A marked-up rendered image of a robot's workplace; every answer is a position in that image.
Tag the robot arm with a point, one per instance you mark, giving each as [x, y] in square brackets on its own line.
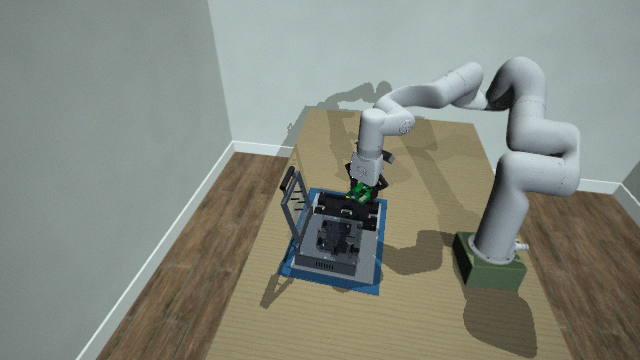
[545, 157]

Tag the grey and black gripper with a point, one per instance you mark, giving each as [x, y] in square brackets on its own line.
[368, 171]

